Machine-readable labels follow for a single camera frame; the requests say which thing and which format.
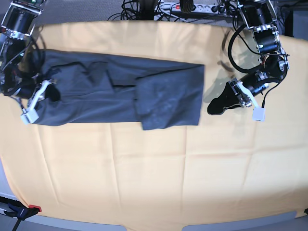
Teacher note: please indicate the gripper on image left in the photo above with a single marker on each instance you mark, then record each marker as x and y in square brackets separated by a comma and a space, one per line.
[36, 92]

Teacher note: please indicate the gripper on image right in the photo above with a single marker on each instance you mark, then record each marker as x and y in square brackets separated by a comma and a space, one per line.
[234, 95]

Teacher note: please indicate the blue-grey T-shirt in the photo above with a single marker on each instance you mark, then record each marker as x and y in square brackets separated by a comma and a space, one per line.
[105, 88]

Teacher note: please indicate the black arm on image right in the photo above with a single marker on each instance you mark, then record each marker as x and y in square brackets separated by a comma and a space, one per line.
[260, 18]

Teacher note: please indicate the black arm on image left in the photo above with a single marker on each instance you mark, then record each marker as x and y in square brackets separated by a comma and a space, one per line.
[21, 60]

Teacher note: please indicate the yellow table cloth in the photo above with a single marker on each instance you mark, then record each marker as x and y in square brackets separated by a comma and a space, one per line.
[228, 168]

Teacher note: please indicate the white power strip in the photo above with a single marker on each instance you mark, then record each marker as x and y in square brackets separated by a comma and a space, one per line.
[197, 10]

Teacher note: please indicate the blue black bar clamp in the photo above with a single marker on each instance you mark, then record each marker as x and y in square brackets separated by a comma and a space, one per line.
[15, 209]

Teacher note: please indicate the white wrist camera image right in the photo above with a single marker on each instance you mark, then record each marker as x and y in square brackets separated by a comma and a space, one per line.
[259, 114]

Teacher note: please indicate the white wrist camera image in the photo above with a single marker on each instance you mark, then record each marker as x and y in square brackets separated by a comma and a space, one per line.
[29, 116]
[259, 114]

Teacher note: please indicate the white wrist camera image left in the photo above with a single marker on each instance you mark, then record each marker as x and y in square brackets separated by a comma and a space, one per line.
[29, 116]

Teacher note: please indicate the black robot base post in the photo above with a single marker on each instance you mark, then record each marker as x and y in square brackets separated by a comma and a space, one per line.
[146, 11]

